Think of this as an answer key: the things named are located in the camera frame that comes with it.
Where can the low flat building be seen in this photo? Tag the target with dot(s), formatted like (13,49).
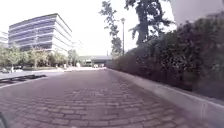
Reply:
(96,59)

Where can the tall dark tree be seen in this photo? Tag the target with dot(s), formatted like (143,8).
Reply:
(146,20)

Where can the dark green hedge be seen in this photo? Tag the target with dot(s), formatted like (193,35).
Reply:
(186,56)

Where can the low concrete wall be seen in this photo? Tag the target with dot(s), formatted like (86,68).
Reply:
(186,100)

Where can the grey road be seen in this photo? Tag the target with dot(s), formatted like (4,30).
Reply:
(20,74)

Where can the thin tall tree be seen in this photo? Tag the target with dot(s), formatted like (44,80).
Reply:
(114,31)

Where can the glass office building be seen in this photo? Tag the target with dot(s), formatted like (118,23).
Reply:
(40,33)

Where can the row of trees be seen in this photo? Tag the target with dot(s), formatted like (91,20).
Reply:
(33,57)

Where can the vehicle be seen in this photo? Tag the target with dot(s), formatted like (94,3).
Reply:
(4,70)

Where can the pale building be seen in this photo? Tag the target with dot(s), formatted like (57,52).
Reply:
(193,8)

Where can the red brick path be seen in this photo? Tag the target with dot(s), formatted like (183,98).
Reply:
(86,100)

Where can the lamp pole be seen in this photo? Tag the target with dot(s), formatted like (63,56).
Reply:
(123,36)

